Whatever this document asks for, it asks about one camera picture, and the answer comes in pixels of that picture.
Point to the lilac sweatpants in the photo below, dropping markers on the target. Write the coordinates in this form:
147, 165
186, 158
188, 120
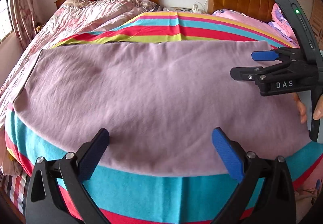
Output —
159, 103

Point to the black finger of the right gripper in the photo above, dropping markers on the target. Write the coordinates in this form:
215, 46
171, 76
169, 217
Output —
249, 73

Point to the white power strip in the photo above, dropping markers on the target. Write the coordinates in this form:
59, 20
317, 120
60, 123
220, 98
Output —
195, 8

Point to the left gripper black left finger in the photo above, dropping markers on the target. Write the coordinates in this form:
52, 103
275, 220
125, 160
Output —
45, 203

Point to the plaid checked bed sheet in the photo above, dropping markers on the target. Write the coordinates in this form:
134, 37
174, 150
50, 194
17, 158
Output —
15, 187

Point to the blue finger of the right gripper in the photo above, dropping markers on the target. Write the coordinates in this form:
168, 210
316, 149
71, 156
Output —
270, 55

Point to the rolled pink floral quilt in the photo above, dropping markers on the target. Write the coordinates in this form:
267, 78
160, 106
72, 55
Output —
281, 24

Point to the pink bed sheet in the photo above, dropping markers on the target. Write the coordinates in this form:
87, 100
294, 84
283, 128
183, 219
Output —
309, 191

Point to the rainbow striped blanket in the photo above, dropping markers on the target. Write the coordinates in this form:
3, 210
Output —
132, 198

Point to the barred window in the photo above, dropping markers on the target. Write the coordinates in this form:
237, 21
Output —
6, 26

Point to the floral pink curtain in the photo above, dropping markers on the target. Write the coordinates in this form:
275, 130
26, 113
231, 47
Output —
24, 21

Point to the floral covered nightstand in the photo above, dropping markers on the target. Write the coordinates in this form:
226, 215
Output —
178, 9

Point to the beige louvered wardrobe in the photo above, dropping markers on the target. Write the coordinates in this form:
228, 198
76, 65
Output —
316, 21

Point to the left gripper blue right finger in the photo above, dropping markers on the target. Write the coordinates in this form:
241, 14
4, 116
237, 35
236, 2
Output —
276, 200

